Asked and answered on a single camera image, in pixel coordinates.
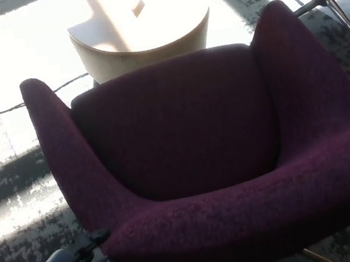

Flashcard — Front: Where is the purple fabric armchair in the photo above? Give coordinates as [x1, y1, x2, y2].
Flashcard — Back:
[12, 0, 350, 262]

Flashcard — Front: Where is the round light wooden side table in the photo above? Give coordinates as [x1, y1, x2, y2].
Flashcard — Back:
[62, 0, 220, 89]

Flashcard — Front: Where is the purple armchair seat cushion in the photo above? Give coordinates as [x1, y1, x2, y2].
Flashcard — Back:
[65, 39, 285, 213]

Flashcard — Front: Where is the thin black floor cable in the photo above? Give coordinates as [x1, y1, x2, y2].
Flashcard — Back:
[0, 71, 94, 115]

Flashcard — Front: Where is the brass armchair leg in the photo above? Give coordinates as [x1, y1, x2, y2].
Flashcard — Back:
[303, 244, 336, 262]

